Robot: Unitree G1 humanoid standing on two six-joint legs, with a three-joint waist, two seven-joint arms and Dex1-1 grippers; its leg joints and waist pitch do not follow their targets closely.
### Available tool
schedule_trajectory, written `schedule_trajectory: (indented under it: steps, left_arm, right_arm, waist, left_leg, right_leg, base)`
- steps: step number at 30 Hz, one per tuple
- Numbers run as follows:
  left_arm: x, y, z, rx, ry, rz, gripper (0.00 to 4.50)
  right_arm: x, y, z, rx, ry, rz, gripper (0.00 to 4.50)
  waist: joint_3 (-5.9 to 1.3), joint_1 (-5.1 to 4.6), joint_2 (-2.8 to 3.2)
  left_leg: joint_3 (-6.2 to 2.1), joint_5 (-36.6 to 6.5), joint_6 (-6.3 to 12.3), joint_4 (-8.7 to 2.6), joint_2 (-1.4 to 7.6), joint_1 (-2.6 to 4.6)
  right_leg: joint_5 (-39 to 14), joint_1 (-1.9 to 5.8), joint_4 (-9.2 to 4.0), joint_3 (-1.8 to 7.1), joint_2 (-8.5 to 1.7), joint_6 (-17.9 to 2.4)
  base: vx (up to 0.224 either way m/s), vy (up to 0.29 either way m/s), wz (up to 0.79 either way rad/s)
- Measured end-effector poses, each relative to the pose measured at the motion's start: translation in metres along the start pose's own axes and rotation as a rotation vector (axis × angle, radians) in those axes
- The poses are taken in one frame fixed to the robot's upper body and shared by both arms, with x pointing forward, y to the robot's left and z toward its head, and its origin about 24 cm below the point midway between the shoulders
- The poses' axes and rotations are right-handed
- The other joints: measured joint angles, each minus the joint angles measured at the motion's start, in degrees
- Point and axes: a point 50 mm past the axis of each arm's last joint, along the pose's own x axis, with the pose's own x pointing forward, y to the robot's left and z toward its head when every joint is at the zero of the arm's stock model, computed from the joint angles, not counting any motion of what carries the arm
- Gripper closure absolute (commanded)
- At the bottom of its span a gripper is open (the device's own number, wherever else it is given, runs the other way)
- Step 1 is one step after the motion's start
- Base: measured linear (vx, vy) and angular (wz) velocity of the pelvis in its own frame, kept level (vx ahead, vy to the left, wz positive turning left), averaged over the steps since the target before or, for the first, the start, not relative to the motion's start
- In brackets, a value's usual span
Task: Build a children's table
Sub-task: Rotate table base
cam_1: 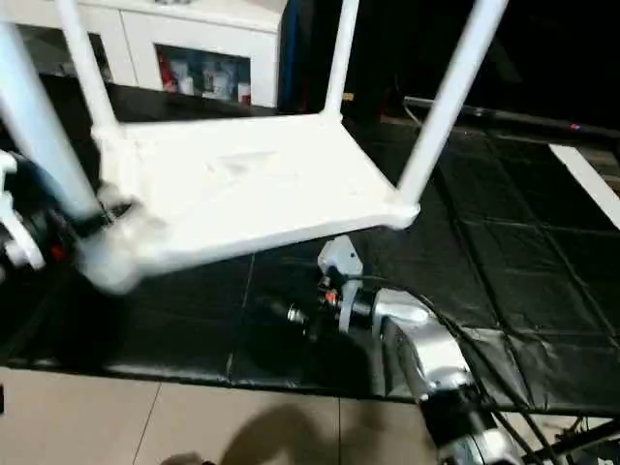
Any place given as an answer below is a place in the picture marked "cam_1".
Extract white plastic table leg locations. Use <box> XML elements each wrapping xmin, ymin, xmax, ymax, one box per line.
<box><xmin>395</xmin><ymin>0</ymin><xmax>511</xmax><ymax>212</ymax></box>
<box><xmin>0</xmin><ymin>19</ymin><xmax>106</xmax><ymax>226</ymax></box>
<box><xmin>322</xmin><ymin>0</ymin><xmax>362</xmax><ymax>121</ymax></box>
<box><xmin>54</xmin><ymin>0</ymin><xmax>123</xmax><ymax>139</ymax></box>

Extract white plastic table top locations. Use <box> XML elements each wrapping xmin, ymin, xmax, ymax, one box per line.
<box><xmin>76</xmin><ymin>110</ymin><xmax>423</xmax><ymax>294</ymax></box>

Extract black mat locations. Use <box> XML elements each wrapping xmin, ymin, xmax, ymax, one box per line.
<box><xmin>0</xmin><ymin>73</ymin><xmax>620</xmax><ymax>416</ymax></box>

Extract white glass-door cabinet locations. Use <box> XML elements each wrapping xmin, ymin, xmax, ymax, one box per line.
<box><xmin>0</xmin><ymin>0</ymin><xmax>288</xmax><ymax>108</ymax></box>

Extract white flat strip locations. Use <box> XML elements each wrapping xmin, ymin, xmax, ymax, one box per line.
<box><xmin>548</xmin><ymin>143</ymin><xmax>620</xmax><ymax>232</ymax></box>

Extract black cabinet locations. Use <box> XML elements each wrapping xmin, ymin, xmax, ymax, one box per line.
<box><xmin>279</xmin><ymin>0</ymin><xmax>620</xmax><ymax>122</ymax></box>

